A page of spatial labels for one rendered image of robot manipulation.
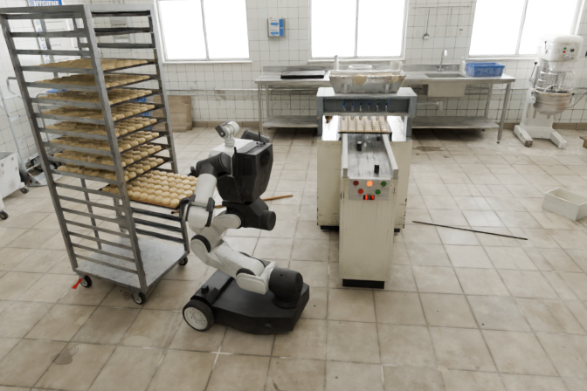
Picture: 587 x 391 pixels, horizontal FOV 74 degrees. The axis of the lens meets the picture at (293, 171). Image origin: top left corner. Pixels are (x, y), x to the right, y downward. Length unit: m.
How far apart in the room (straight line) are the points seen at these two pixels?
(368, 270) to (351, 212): 0.45
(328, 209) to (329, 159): 0.45
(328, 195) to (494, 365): 1.59
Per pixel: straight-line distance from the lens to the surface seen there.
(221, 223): 2.27
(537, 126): 6.41
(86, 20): 2.23
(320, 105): 2.93
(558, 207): 4.24
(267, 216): 2.16
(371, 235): 2.55
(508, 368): 2.56
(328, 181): 3.13
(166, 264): 2.93
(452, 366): 2.46
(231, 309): 2.43
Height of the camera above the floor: 1.77
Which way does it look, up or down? 23 degrees down
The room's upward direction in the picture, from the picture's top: 2 degrees counter-clockwise
